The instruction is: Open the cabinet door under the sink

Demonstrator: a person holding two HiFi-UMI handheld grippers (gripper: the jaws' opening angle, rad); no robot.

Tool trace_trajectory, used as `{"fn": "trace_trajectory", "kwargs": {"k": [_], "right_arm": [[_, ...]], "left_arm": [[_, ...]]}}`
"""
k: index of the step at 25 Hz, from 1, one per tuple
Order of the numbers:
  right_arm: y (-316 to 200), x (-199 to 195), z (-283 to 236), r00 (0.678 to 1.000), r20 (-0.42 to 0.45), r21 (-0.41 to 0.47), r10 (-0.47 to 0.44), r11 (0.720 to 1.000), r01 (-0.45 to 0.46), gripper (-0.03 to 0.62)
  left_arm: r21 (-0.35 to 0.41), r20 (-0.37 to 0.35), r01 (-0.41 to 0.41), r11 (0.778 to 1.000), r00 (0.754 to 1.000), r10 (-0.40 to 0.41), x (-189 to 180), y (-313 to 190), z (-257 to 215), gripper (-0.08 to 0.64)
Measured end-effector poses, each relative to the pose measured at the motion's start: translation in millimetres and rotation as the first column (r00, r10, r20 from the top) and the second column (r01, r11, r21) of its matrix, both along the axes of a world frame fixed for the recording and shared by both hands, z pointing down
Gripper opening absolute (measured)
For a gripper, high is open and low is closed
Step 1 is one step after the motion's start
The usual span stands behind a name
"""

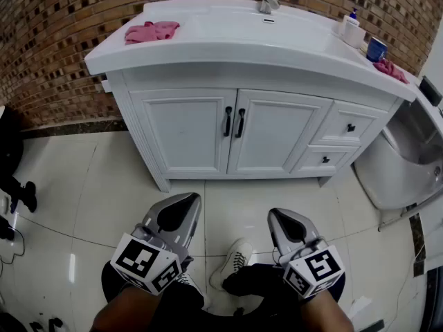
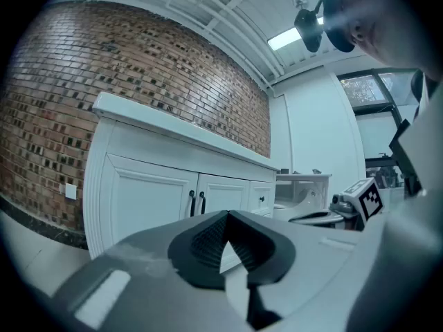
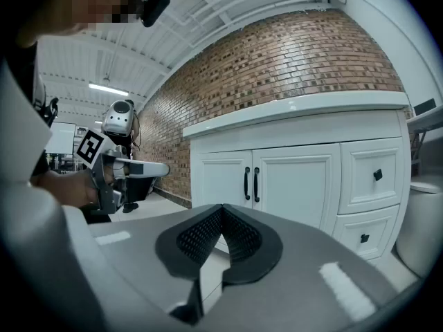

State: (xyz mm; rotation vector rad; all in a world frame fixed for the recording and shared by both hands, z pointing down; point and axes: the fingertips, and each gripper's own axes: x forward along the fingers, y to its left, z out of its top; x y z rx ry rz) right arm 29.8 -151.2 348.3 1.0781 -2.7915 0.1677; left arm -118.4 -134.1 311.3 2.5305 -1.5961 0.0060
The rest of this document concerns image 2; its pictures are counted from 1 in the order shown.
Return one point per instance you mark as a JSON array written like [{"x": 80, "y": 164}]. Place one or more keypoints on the person's white shirt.
[{"x": 408, "y": 254}]

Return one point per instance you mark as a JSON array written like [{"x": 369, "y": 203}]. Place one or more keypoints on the white cabinet countertop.
[{"x": 173, "y": 126}]

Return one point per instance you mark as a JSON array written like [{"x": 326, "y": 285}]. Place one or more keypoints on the dark framed window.
[{"x": 373, "y": 88}]

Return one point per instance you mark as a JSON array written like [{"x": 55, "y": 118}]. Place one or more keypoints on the wide white cabinet door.
[{"x": 149, "y": 199}]

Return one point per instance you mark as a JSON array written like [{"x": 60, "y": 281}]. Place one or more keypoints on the black head camera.
[{"x": 308, "y": 29}]

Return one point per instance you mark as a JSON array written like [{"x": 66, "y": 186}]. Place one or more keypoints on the white cabinet drawer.
[{"x": 260, "y": 192}]

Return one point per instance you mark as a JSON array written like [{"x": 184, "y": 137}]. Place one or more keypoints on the narrow white cabinet door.
[{"x": 225, "y": 197}]

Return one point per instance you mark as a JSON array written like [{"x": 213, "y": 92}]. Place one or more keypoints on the white sink cabinet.
[{"x": 98, "y": 192}]

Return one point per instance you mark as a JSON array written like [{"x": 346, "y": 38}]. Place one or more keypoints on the person's head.
[{"x": 391, "y": 23}]

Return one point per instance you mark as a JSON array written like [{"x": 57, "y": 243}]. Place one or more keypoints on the ceiling light panel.
[{"x": 284, "y": 38}]

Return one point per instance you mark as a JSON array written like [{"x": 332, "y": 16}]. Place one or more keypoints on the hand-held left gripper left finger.
[{"x": 194, "y": 254}]

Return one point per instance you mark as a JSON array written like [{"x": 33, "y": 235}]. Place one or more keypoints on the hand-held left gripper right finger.
[{"x": 266, "y": 258}]

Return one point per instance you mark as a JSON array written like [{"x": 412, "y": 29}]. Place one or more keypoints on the white wall socket plate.
[{"x": 71, "y": 191}]

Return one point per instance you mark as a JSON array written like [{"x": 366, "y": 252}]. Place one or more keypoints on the black metal stand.
[{"x": 405, "y": 157}]

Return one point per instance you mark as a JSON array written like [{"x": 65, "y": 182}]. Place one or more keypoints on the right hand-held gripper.
[{"x": 367, "y": 195}]

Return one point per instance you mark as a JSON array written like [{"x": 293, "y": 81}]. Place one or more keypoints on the white ceiling pipes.
[{"x": 235, "y": 16}]

